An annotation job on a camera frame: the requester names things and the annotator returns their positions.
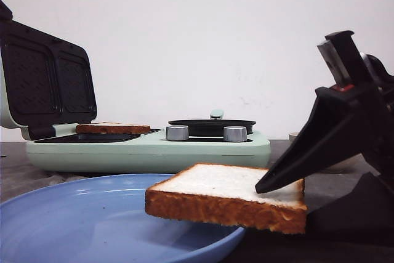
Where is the right silver control knob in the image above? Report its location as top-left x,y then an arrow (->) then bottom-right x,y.
223,126 -> 247,142

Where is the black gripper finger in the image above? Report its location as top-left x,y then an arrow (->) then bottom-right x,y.
306,173 -> 393,235

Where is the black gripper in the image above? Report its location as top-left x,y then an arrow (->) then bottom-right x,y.
255,53 -> 393,193

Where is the silver control knob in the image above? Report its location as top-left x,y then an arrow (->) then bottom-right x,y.
166,125 -> 189,141
223,126 -> 247,142

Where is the mint green breakfast maker base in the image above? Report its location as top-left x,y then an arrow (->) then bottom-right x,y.
26,129 -> 271,173

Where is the beige ribbed ceramic bowl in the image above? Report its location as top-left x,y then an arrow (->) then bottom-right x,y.
288,132 -> 367,174

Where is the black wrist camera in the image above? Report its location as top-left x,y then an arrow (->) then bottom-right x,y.
317,30 -> 372,90

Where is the grey table cloth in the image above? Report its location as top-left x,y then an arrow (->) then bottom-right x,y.
0,139 -> 394,263

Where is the mint green sandwich maker lid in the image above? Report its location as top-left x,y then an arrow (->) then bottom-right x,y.
1,20 -> 97,140

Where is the left silver control knob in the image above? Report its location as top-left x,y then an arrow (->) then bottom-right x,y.
166,125 -> 189,141

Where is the blue round plate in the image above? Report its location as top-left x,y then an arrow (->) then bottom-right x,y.
1,174 -> 245,262

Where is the white bread slice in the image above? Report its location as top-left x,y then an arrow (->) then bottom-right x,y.
145,163 -> 307,235
76,122 -> 151,134

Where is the black round frying pan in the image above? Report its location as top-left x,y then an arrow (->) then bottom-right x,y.
168,109 -> 256,137

